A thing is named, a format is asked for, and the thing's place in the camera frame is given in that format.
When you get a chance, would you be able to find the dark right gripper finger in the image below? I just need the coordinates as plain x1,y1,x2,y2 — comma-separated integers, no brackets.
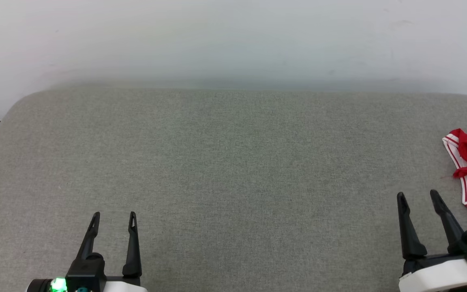
396,191,428,260
430,189,467,254

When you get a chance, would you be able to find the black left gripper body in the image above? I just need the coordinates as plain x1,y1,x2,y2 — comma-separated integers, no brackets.
26,260,142,292

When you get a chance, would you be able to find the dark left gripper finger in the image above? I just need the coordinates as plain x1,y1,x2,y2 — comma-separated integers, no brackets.
75,211,105,261
122,211,143,279

